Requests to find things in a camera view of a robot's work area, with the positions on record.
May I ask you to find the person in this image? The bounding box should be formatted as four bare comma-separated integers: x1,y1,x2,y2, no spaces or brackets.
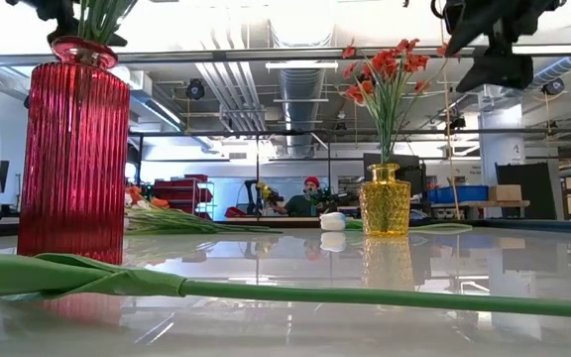
270,176,339,218

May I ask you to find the red ribbed glass vase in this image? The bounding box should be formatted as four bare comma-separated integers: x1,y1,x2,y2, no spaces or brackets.
16,35,132,265

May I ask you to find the grey overhead frame beam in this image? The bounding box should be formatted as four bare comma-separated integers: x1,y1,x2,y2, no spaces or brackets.
0,46,571,68

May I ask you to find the wooden workbench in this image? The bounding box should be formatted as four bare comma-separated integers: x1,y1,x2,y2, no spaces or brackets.
426,199,532,220

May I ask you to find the white and blue artificial tulip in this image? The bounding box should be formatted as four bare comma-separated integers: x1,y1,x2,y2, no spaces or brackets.
0,252,571,320

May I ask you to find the yellow glass vase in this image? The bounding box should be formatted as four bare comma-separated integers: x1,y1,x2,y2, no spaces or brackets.
358,163,412,238

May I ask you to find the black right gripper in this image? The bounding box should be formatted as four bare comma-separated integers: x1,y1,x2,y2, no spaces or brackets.
441,0,567,93

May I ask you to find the black ceiling spotlight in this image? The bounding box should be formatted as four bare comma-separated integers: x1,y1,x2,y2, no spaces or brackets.
185,77,207,101
542,77,566,97

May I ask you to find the red storage cabinet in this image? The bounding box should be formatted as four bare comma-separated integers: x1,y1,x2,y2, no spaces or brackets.
152,173,216,221

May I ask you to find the black panel board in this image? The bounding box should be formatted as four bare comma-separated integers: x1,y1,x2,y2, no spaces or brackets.
495,162,564,221

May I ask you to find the blue plastic bin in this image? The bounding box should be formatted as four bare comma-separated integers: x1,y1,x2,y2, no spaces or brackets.
426,184,490,205

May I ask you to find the cardboard box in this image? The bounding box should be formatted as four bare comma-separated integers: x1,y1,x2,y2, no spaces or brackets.
488,183,523,202

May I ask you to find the orange artificial flower bunch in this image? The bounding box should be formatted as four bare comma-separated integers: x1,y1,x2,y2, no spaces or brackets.
339,37,464,166
124,184,283,236

